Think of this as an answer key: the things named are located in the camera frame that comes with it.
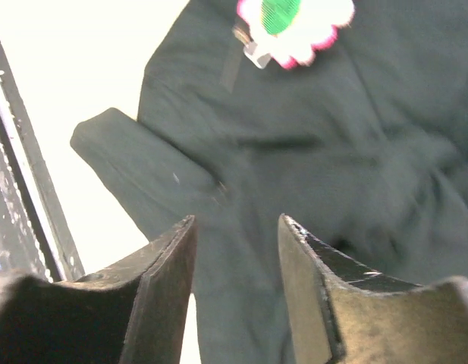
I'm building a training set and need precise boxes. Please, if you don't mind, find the pink flower brooch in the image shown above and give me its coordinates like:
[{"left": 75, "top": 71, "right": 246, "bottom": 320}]
[{"left": 233, "top": 0, "right": 355, "bottom": 70}]

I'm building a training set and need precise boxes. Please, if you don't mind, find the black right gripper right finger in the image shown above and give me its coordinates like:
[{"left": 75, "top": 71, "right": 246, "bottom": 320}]
[{"left": 278, "top": 215, "right": 468, "bottom": 364}]

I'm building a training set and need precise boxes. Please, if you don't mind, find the black garment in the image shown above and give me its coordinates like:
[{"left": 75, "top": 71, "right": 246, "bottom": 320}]
[{"left": 71, "top": 1, "right": 468, "bottom": 363}]

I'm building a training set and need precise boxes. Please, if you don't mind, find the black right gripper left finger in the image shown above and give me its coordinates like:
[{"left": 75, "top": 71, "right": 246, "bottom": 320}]
[{"left": 0, "top": 216, "right": 197, "bottom": 363}]

